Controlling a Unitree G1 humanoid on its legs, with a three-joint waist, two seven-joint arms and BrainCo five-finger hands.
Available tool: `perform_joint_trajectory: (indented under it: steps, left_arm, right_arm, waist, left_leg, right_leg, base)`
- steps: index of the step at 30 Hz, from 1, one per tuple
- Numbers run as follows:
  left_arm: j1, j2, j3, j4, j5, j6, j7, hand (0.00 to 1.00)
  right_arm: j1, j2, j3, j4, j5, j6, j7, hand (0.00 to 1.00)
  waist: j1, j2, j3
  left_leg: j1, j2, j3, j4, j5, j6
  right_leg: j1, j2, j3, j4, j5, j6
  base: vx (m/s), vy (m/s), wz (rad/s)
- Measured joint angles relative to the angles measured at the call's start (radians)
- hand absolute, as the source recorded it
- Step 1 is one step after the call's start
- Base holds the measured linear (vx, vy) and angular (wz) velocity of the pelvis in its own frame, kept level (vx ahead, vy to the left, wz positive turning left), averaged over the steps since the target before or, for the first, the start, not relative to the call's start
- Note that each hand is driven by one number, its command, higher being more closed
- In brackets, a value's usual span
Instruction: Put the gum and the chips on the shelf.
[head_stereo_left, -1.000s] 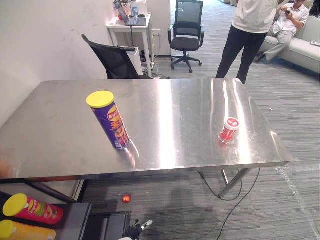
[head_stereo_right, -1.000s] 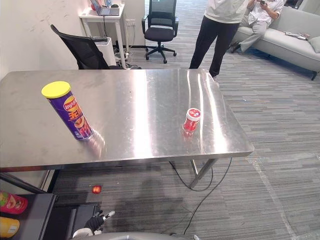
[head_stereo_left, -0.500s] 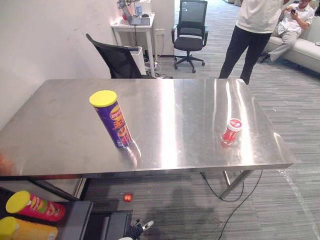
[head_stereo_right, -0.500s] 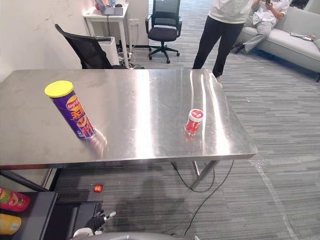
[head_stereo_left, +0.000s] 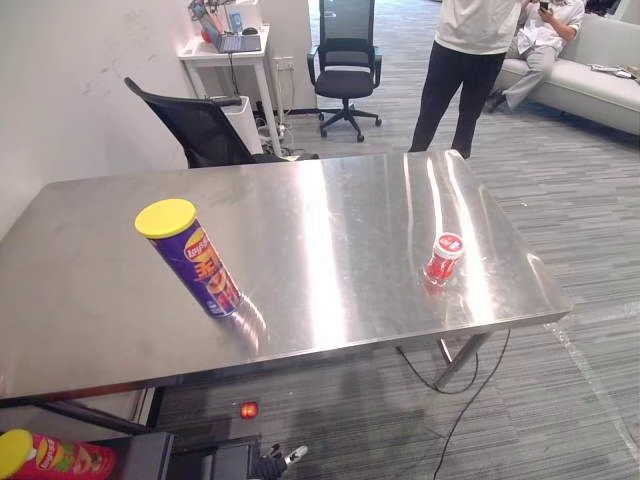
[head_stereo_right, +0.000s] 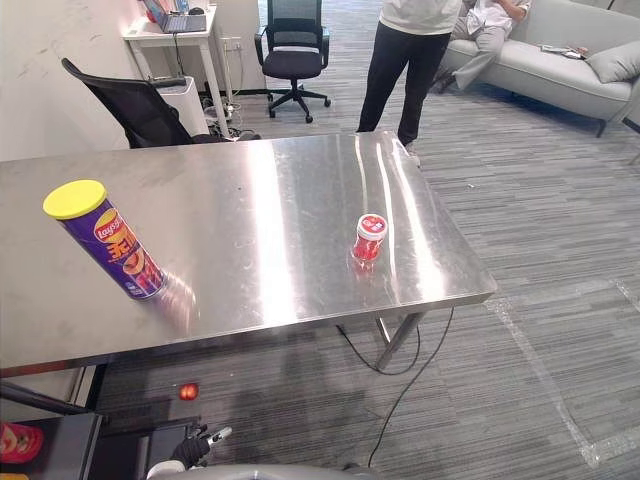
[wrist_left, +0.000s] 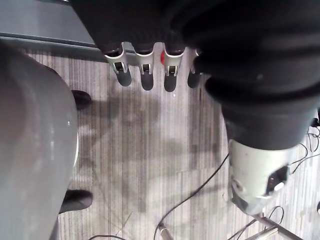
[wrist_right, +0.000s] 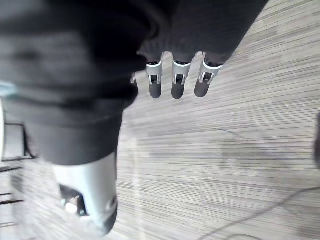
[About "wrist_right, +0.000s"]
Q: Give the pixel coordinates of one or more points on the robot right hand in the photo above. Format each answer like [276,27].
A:
[75,75]

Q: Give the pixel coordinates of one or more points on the white shelf unit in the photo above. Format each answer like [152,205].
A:
[10,140]

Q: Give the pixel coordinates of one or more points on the dark robot foot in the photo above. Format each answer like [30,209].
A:
[317,137]

